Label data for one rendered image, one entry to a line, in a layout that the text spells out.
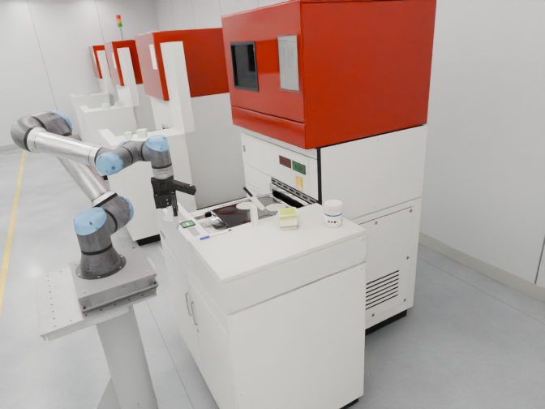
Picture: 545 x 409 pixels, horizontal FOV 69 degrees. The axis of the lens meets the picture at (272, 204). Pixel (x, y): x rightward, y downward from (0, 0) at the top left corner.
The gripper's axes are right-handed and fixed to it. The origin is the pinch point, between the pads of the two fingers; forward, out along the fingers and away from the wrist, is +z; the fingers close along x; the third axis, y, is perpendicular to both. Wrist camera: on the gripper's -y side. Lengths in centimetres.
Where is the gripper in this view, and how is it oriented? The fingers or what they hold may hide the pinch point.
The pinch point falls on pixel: (178, 221)
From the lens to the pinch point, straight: 163.8
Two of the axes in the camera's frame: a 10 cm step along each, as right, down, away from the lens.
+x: 2.5, 4.2, -8.7
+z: 0.6, 8.9, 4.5
